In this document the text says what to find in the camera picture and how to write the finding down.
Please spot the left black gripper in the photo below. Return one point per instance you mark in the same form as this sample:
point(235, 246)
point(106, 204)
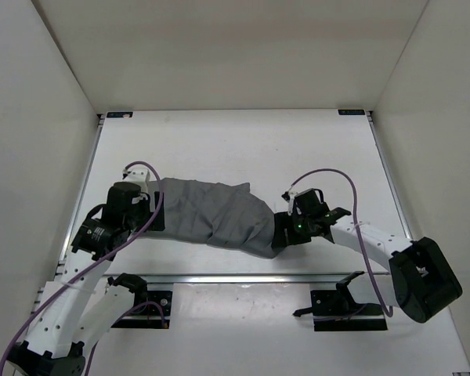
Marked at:
point(160, 218)

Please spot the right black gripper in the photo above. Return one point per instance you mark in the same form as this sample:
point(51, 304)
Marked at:
point(283, 221)

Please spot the grey pleated skirt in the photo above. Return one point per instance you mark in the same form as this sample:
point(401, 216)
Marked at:
point(218, 215)

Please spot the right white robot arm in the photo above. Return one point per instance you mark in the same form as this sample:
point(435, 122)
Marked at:
point(412, 275)

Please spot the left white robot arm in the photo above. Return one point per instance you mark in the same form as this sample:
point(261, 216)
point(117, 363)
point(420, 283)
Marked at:
point(60, 336)

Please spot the left blue table label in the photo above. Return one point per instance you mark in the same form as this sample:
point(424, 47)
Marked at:
point(119, 114)

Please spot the blue table label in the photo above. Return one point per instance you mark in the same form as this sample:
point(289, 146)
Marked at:
point(119, 114)
point(351, 112)

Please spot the right blue table label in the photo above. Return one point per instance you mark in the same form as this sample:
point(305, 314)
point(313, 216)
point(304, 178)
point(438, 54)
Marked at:
point(351, 112)

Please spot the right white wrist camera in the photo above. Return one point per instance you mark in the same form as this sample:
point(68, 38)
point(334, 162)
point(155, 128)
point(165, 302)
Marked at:
point(289, 197)

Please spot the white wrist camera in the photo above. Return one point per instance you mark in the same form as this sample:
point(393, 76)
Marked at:
point(289, 197)
point(137, 175)

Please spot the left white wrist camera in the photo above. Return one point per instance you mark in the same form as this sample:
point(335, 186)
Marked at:
point(137, 175)

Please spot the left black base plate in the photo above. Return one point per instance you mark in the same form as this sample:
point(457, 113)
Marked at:
point(154, 312)

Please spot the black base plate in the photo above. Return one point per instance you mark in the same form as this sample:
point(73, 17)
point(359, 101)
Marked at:
point(154, 312)
point(334, 309)

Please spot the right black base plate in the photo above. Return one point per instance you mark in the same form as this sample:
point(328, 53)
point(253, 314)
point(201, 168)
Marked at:
point(334, 309)

